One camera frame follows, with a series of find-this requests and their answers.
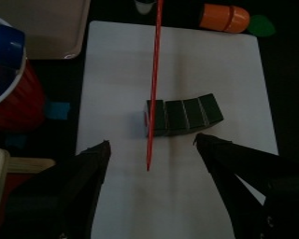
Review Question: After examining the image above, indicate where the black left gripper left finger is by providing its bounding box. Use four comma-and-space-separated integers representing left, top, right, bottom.
0, 139, 112, 239

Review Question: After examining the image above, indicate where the cream wooden block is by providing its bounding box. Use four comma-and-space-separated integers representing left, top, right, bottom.
0, 147, 57, 237

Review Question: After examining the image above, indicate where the red plastic cup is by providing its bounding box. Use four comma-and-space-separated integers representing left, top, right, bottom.
0, 13, 47, 134

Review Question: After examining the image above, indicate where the white cutting board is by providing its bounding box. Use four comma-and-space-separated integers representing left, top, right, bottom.
75, 20, 279, 239

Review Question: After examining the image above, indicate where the orange toy carrot piece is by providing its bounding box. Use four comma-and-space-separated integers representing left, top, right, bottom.
198, 3, 253, 34

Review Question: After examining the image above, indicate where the beige plastic plate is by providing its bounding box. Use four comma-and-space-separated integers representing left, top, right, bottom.
0, 0, 92, 61

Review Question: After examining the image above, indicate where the blue plastic piece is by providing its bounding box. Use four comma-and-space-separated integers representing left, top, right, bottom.
0, 23, 27, 70

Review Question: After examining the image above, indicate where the dark green sushi roll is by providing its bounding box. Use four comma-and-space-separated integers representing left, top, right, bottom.
143, 92, 224, 138

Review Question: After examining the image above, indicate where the white toy piece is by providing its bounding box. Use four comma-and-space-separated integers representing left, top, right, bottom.
134, 0, 158, 15

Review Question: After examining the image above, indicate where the blue tape marker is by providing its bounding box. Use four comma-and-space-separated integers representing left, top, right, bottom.
44, 101, 71, 121

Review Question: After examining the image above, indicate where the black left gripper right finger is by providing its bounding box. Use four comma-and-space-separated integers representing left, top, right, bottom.
192, 133, 299, 239

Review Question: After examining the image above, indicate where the red toy knife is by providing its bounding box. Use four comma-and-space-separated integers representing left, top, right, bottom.
144, 0, 166, 172

